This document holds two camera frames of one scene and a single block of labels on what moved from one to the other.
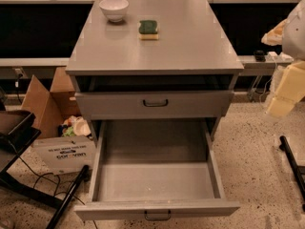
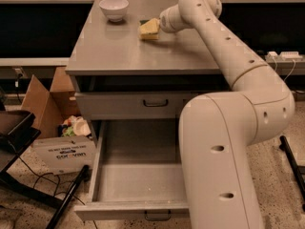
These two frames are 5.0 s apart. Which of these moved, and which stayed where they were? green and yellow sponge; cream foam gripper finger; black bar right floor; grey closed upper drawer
Moved: cream foam gripper finger
Stayed: grey closed upper drawer; green and yellow sponge; black bar right floor
